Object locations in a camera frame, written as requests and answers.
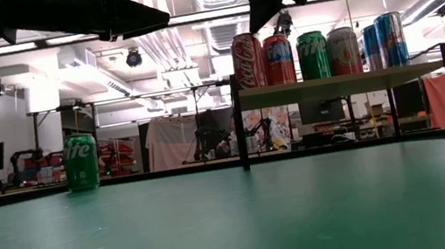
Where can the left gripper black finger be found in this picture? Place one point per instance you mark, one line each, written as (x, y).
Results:
(135, 14)

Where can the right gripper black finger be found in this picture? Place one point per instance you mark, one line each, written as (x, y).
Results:
(268, 5)

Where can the red Fanta can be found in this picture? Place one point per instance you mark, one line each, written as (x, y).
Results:
(279, 63)

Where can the red and white soda can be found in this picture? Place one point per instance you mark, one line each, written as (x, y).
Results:
(248, 63)

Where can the green Sprite can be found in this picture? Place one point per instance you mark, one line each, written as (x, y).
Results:
(314, 55)
(81, 163)

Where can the pink and white soda can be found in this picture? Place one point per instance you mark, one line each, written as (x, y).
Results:
(344, 51)

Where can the slim blue silver energy can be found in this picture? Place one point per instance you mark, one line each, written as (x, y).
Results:
(391, 42)
(371, 49)

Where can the black background robot arm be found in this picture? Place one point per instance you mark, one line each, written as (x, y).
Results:
(209, 137)

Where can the colourful printed cloth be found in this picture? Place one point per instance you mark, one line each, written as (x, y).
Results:
(279, 122)

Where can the wide black background monitor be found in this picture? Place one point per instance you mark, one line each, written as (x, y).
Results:
(321, 112)

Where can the white hanging cloth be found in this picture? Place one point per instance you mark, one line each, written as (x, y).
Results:
(172, 143)

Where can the red storage bins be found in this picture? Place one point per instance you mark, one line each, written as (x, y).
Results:
(119, 155)

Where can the black background screen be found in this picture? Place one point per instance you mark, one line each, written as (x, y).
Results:
(409, 99)

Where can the green table mat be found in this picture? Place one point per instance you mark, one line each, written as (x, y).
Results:
(221, 230)

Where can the wooden shelf black metal frame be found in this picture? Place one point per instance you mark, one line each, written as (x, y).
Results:
(332, 87)

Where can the black background table frame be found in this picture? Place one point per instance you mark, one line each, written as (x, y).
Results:
(35, 126)

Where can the black metal rig frame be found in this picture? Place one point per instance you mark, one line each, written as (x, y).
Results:
(17, 197)

